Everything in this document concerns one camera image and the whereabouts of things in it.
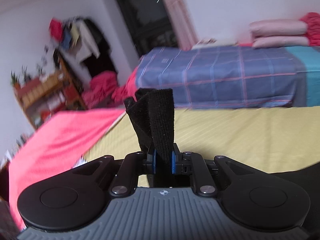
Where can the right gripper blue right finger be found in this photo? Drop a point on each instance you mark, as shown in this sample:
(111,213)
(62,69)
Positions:
(193,165)

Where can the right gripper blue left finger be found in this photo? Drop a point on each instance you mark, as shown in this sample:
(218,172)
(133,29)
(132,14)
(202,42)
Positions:
(132,166)

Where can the black knit pants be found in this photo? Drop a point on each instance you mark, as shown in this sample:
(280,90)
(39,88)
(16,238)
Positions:
(258,200)

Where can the pink fleece blanket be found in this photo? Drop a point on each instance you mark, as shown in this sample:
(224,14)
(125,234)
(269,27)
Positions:
(60,143)

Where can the yellow patterned bedspread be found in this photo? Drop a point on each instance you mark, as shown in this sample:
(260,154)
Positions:
(269,139)

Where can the blue plaid folded quilt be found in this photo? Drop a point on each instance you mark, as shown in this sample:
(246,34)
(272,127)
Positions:
(234,76)

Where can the red clothes pile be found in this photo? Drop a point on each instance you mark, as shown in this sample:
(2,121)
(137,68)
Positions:
(100,87)

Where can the wooden bookshelf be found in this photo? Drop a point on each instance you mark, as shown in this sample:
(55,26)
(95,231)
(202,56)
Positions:
(44,96)

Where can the white cloth behind quilt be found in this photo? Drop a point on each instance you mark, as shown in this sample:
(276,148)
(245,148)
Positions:
(212,42)

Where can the hanging clothes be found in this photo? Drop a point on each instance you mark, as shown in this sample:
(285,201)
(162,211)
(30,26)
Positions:
(82,39)

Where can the pink folded blanket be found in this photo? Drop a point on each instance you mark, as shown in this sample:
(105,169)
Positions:
(278,33)

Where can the dark window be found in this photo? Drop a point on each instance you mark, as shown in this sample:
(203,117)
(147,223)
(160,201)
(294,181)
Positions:
(148,24)

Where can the pink curtain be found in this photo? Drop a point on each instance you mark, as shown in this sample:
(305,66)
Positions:
(181,23)

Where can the red folded cloth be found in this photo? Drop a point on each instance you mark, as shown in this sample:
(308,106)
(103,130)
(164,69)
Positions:
(312,19)

